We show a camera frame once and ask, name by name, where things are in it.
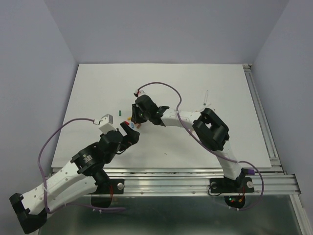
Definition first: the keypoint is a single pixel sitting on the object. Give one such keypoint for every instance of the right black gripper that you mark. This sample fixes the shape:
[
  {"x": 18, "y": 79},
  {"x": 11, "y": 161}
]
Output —
[{"x": 134, "y": 116}]

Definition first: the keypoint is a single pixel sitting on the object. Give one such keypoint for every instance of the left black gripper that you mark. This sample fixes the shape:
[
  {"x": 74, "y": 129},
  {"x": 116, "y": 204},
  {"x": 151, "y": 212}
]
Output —
[{"x": 132, "y": 136}]

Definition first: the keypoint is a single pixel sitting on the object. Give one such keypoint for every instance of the dark green marker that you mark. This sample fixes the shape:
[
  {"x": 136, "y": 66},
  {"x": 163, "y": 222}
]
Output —
[{"x": 205, "y": 100}]

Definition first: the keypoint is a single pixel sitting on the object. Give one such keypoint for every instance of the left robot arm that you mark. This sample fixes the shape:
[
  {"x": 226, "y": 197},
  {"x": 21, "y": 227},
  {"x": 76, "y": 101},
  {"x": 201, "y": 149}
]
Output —
[{"x": 33, "y": 207}]

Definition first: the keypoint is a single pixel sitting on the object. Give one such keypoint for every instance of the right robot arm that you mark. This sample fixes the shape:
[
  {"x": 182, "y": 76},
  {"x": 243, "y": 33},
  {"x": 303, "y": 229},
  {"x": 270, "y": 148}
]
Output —
[{"x": 211, "y": 132}]

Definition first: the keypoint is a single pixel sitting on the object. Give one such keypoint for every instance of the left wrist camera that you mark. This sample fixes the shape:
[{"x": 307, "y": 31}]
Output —
[{"x": 106, "y": 124}]

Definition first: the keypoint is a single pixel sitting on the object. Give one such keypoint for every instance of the front aluminium rail frame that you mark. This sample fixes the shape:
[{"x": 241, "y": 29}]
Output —
[{"x": 191, "y": 181}]

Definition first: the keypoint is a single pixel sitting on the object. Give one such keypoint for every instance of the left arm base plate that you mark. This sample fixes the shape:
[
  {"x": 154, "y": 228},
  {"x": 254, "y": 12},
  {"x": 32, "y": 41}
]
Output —
[{"x": 105, "y": 185}]

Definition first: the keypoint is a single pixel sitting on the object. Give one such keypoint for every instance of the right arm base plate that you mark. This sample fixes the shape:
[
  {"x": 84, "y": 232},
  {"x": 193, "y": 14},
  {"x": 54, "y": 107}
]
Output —
[{"x": 238, "y": 188}]

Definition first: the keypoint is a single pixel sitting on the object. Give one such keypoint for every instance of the right side aluminium rail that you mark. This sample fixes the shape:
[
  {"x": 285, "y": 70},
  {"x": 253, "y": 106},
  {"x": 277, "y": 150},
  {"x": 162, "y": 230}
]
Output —
[{"x": 273, "y": 155}]

